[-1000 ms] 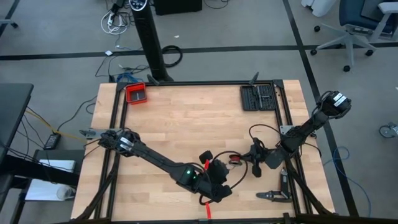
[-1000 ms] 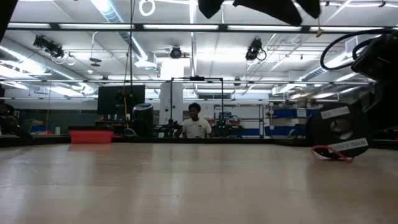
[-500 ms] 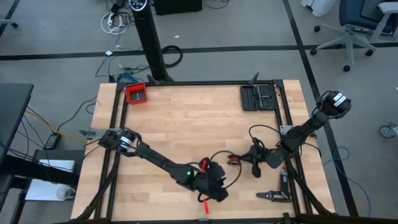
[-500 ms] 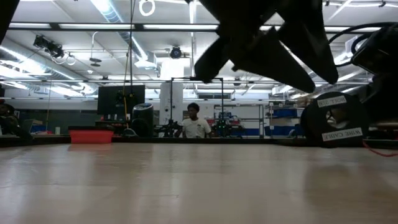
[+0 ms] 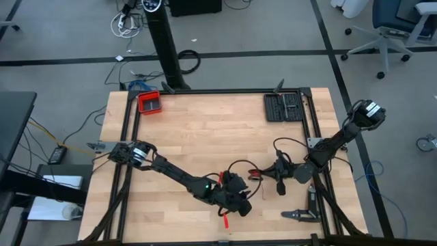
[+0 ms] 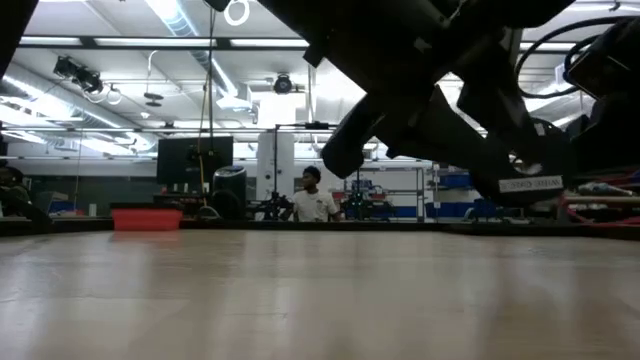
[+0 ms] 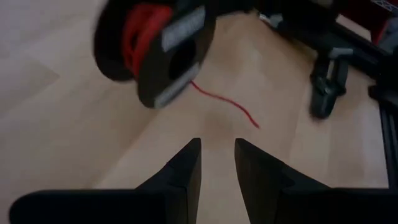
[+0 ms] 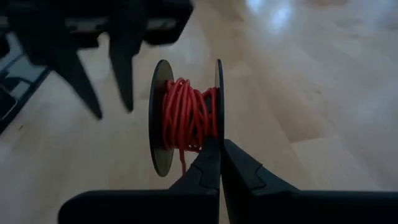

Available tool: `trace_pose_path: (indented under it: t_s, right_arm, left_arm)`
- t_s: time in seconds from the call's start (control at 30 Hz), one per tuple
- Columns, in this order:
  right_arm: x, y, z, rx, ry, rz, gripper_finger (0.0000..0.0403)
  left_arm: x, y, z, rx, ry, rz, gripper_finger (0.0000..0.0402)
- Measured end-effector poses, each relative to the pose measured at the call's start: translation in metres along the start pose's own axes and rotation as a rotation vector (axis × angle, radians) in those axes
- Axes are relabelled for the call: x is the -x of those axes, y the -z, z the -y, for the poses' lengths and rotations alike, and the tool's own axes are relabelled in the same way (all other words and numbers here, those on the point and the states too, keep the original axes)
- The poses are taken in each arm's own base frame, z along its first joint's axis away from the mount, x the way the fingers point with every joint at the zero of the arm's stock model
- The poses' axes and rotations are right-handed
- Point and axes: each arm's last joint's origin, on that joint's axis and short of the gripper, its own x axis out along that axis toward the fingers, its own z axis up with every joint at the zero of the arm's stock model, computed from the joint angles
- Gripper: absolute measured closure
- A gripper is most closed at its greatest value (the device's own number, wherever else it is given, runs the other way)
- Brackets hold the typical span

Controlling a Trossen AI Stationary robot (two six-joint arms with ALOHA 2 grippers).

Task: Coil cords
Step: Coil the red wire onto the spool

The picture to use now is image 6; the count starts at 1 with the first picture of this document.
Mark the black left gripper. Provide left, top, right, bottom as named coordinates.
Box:
left=257, top=0, right=576, bottom=202

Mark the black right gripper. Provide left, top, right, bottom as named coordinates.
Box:
left=571, top=97, right=640, bottom=177

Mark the black wire spool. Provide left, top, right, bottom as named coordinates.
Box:
left=469, top=117, right=575, bottom=207

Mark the thin red wire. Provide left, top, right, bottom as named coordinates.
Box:
left=558, top=172, right=640, bottom=230

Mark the wooden workbench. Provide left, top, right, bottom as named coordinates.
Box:
left=564, top=194, right=640, bottom=207

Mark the blue storage bin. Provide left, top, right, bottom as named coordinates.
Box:
left=439, top=173, right=475, bottom=190
left=424, top=200, right=499, bottom=219

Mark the metal shelving rack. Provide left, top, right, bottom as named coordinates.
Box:
left=342, top=166, right=427, bottom=222

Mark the black monitor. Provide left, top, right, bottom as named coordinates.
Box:
left=156, top=135, right=235, bottom=187

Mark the red plastic bin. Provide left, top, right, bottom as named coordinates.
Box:
left=110, top=207, right=185, bottom=233

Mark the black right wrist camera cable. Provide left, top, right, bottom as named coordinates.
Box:
left=514, top=14, right=640, bottom=100

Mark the black ceiling camera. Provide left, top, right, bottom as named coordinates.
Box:
left=272, top=73, right=294, bottom=95
left=53, top=55, right=105, bottom=95

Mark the black aluminium table frame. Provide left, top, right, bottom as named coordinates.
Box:
left=0, top=192, right=640, bottom=242

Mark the distant black station frame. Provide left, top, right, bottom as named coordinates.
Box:
left=272, top=121, right=362, bottom=221

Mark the white cable loop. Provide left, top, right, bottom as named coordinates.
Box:
left=222, top=0, right=251, bottom=28

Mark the thin hanging cord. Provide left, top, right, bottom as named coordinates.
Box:
left=197, top=9, right=216, bottom=209

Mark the black overhead frame beam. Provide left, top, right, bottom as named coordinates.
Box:
left=17, top=34, right=579, bottom=54

